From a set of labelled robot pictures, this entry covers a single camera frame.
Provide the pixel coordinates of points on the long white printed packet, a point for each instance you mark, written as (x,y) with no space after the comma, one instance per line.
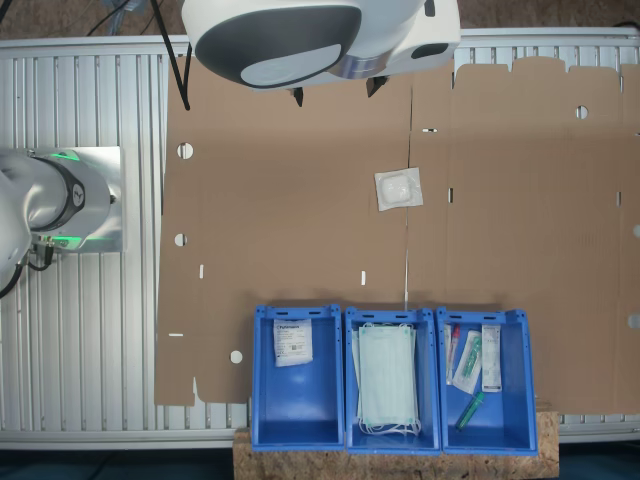
(491,357)

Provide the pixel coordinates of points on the blue bin with printed packet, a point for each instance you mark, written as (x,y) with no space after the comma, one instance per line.
(297,400)

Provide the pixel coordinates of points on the clear packet with green tube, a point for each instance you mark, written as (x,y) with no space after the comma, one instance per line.
(469,360)

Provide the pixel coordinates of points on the brown cardboard sheet with flaps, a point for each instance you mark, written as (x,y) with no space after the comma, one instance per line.
(525,250)

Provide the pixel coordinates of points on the white cotton packet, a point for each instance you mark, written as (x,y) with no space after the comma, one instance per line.
(399,189)

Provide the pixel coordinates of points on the blue bin with tubes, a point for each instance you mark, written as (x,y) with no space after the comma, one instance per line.
(515,400)

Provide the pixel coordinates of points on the stack of white masks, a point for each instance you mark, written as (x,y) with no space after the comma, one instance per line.
(387,375)

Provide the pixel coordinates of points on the blue bin with masks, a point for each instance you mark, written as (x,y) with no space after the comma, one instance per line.
(430,380)

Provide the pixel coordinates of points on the clear packet with red-capped tube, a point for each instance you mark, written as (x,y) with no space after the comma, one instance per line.
(451,350)

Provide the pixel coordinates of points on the loose green tube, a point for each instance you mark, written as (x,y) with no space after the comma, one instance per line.
(470,411)

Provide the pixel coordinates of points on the white printed flat packet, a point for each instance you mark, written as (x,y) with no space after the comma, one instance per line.
(293,342)

